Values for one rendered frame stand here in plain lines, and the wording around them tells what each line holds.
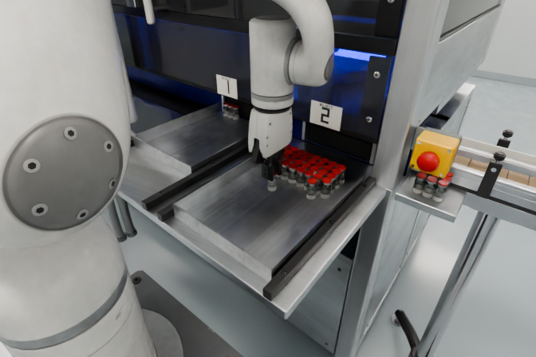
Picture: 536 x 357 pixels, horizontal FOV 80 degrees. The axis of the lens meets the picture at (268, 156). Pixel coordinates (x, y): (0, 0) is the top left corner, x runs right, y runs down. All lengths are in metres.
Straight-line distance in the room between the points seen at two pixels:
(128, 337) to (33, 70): 0.30
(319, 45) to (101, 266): 0.41
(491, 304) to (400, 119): 1.33
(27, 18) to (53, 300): 0.22
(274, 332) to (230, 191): 0.91
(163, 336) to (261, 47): 0.48
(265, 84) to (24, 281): 0.44
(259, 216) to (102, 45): 0.50
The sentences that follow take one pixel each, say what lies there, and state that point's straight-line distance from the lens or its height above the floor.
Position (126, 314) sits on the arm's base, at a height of 1.02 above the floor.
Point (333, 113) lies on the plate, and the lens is 0.78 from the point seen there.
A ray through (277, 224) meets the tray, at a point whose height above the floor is 0.88.
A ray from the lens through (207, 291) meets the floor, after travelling 1.67.
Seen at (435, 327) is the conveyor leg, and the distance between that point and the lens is 1.26.
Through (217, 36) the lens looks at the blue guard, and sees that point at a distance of 0.97.
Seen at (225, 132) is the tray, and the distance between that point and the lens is 1.01.
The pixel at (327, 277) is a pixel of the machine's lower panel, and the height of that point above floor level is 0.47.
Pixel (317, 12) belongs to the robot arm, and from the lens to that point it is 0.52.
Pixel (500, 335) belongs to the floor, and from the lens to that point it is 1.82.
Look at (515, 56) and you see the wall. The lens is 5.34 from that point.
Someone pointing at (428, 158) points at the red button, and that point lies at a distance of 0.69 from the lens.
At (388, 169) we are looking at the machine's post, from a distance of 0.77.
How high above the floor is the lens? 1.33
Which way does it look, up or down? 31 degrees down
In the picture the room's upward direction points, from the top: straight up
